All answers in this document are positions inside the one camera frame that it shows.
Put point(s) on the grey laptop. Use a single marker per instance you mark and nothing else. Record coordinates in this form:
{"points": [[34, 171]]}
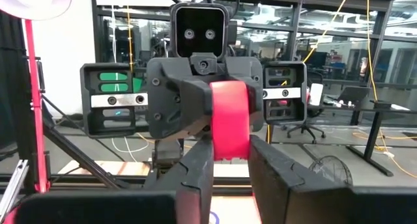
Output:
{"points": [[353, 94]]}

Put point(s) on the black office chair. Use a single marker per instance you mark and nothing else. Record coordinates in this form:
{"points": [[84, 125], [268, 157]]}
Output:
{"points": [[304, 129]]}

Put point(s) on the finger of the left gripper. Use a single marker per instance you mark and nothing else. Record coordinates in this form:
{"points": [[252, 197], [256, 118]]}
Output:
{"points": [[176, 103], [255, 97]]}

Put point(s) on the red desk lamp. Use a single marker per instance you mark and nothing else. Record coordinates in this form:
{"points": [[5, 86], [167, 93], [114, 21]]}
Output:
{"points": [[34, 103]]}

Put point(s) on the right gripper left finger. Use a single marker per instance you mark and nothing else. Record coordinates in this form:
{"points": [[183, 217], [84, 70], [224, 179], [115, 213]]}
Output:
{"points": [[195, 172]]}

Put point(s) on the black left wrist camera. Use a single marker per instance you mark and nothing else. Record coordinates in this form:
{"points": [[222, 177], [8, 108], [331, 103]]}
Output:
{"points": [[198, 19]]}

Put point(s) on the black office desk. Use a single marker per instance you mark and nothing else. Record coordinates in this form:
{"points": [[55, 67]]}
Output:
{"points": [[373, 136]]}

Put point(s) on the pink tape roll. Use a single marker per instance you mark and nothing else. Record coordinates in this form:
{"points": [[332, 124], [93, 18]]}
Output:
{"points": [[229, 120]]}

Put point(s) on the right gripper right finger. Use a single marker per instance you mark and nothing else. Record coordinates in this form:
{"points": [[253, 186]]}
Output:
{"points": [[277, 191]]}

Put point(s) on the black floor fan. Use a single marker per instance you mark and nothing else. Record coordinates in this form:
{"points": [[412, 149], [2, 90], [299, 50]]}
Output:
{"points": [[335, 168]]}

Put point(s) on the silver metal bracket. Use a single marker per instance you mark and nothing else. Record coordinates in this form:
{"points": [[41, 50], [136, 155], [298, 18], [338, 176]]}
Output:
{"points": [[13, 185]]}

